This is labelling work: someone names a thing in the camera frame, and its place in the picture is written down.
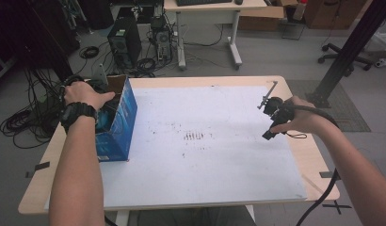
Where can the black metal stand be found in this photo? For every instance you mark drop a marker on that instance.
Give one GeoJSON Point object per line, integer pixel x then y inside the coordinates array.
{"type": "Point", "coordinates": [348, 50]}

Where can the brown cabinet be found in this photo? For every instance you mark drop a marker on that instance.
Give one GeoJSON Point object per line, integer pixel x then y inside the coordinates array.
{"type": "Point", "coordinates": [335, 12]}

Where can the grey floor mat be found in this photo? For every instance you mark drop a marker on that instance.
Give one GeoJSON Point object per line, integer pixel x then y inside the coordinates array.
{"type": "Point", "coordinates": [345, 119]}

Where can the black computer mouse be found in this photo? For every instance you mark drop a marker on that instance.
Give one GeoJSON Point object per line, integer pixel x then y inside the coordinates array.
{"type": "Point", "coordinates": [238, 2]}

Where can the black office chair base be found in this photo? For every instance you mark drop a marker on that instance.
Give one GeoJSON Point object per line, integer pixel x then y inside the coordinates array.
{"type": "Point", "coordinates": [335, 56]}

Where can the blue cardboard box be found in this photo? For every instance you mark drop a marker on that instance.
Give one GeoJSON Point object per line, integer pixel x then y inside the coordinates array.
{"type": "Point", "coordinates": [122, 125]}

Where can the open computer case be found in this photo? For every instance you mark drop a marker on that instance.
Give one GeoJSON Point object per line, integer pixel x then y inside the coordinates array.
{"type": "Point", "coordinates": [162, 40]}

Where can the white desk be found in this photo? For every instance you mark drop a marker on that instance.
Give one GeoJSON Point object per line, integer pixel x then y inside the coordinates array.
{"type": "Point", "coordinates": [213, 12]}

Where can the black tape strip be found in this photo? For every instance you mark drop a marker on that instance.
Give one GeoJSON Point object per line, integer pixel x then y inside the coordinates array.
{"type": "Point", "coordinates": [40, 167]}

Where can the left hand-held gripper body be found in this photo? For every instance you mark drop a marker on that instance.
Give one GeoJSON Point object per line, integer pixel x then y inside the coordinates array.
{"type": "Point", "coordinates": [100, 78]}

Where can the person's left hand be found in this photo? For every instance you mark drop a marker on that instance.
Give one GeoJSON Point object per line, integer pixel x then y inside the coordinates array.
{"type": "Point", "coordinates": [84, 94]}

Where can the white table mat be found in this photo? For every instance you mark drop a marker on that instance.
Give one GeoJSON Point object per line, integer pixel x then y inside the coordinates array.
{"type": "Point", "coordinates": [213, 163]}

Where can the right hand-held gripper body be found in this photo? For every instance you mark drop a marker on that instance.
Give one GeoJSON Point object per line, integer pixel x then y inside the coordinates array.
{"type": "Point", "coordinates": [277, 114]}

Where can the black wristwatch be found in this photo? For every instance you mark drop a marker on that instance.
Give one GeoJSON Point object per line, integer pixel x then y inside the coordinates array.
{"type": "Point", "coordinates": [76, 113]}

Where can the flat brown cardboard box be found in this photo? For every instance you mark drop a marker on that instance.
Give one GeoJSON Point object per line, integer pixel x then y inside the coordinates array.
{"type": "Point", "coordinates": [263, 17]}

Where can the black computer tower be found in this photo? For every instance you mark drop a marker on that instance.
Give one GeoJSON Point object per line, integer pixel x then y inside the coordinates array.
{"type": "Point", "coordinates": [125, 40]}

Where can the person's right hand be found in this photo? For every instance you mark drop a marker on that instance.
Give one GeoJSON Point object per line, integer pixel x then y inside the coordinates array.
{"type": "Point", "coordinates": [302, 119]}

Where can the black keyboard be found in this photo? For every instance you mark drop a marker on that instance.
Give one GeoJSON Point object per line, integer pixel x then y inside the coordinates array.
{"type": "Point", "coordinates": [202, 2]}

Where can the black cabinet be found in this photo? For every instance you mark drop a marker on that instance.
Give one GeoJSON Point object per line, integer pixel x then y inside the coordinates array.
{"type": "Point", "coordinates": [34, 34]}

